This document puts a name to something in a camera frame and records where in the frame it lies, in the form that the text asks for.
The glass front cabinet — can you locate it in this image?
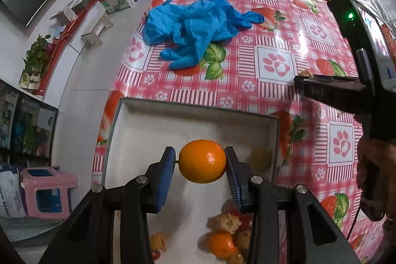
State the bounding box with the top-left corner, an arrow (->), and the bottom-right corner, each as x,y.
0,78 -> 59,166

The potted green plant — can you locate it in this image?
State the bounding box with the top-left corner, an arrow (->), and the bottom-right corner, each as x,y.
19,34 -> 53,90

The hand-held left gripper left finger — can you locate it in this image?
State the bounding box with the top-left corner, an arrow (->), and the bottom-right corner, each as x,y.
39,146 -> 177,264

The black cable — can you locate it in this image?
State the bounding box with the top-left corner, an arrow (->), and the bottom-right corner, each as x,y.
346,208 -> 361,244

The green and white carton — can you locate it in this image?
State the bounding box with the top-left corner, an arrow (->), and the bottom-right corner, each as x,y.
100,0 -> 133,15

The white cardboard insert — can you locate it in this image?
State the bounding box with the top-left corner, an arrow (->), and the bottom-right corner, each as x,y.
80,15 -> 114,46
49,0 -> 78,26

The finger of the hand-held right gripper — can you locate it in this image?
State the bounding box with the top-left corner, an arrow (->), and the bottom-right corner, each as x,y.
356,48 -> 376,87
294,75 -> 373,114

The pink plastic stool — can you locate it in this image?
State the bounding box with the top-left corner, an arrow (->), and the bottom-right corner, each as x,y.
19,167 -> 78,218

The pile of blue rubber gloves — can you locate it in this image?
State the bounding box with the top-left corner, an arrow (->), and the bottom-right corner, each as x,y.
143,0 -> 265,70

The white printed sack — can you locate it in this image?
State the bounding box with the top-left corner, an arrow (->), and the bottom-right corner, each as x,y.
0,163 -> 28,219

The cracked pale walnut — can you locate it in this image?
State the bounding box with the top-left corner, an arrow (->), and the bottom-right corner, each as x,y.
150,233 -> 167,252
207,213 -> 242,234

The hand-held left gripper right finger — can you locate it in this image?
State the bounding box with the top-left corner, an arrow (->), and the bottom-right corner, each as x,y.
224,146 -> 361,264

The person's right hand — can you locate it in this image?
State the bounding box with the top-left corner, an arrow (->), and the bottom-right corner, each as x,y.
357,138 -> 396,215

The strawberry print plaid tablecloth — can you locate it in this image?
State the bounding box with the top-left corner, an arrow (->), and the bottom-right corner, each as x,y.
93,0 -> 396,264

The red runner cloth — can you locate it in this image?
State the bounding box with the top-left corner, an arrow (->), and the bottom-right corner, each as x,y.
32,0 -> 99,96

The white cardboard tray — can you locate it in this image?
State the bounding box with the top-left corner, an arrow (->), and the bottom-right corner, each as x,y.
102,97 -> 280,264

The tangerine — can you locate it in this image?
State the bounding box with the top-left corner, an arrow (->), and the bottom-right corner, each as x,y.
179,139 -> 227,184
208,231 -> 239,259

